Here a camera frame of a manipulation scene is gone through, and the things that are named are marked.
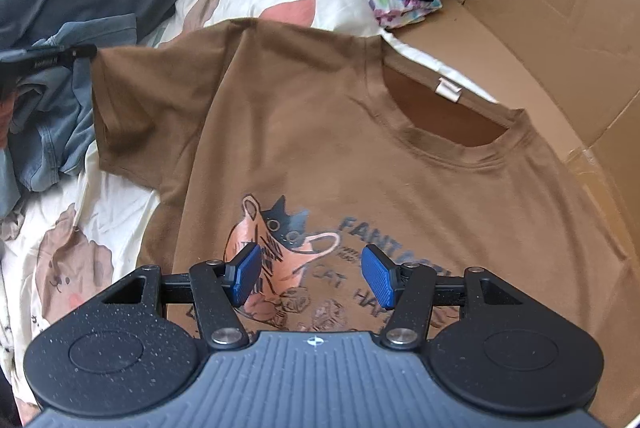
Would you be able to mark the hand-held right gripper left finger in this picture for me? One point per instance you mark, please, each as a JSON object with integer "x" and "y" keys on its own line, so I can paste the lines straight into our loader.
{"x": 246, "y": 275}

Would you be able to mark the blue-grey garment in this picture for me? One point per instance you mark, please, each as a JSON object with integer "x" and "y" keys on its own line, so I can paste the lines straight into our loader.
{"x": 55, "y": 138}

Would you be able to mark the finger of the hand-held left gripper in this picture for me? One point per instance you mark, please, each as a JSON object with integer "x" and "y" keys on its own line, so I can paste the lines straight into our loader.
{"x": 40, "y": 60}

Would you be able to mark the colourful floral cloth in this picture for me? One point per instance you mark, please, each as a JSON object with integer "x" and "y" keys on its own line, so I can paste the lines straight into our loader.
{"x": 405, "y": 11}

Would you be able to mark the brown cardboard sheet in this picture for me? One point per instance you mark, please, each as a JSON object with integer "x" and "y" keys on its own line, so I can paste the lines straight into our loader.
{"x": 540, "y": 8}

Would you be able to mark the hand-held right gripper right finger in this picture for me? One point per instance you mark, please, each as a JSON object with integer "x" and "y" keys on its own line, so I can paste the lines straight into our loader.
{"x": 377, "y": 275}

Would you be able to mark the brown printed t-shirt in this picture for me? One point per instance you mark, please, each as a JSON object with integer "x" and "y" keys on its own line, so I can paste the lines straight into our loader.
{"x": 310, "y": 123}

